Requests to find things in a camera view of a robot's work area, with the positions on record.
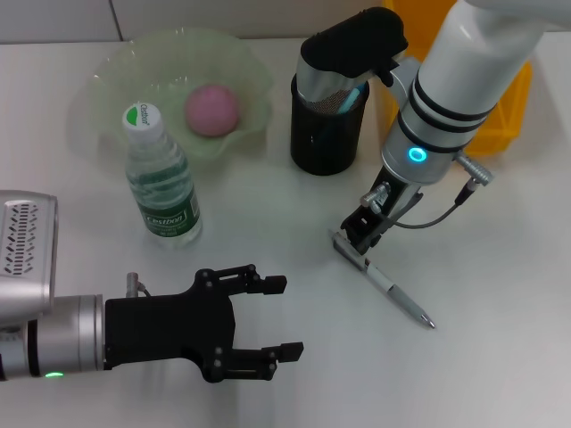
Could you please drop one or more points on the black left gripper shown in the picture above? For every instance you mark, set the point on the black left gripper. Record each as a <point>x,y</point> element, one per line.
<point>169,325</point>

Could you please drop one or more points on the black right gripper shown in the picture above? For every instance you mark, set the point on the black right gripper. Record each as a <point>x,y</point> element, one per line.
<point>394,196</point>

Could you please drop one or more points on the white grey ballpoint pen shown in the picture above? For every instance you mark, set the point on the white grey ballpoint pen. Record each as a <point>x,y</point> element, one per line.
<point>392,292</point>

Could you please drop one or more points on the blue scissors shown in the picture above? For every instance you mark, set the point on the blue scissors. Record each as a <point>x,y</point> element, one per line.
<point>352,100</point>

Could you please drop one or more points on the clear water bottle green label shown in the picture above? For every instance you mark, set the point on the clear water bottle green label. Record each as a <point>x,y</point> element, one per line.
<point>165,209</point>

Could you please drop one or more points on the pink peach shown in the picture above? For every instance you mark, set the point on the pink peach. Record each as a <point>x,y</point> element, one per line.
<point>212,111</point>

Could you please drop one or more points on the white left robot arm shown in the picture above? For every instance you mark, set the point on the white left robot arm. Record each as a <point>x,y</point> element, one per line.
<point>67,332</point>

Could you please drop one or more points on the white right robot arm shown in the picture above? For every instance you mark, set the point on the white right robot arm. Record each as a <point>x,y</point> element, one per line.
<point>468,67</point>

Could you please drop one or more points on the black mesh pen holder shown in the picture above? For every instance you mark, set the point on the black mesh pen holder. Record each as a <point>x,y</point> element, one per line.
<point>321,147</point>

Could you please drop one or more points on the translucent green glass plate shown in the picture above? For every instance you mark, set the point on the translucent green glass plate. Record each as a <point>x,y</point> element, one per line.
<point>201,58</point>

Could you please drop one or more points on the yellow plastic bin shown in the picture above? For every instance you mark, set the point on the yellow plastic bin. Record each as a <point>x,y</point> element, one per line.
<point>504,129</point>

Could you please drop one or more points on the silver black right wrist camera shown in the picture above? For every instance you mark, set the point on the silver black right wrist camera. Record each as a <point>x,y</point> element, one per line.
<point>352,40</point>

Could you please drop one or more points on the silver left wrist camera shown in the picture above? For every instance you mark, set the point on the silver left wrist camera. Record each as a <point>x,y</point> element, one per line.
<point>27,254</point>

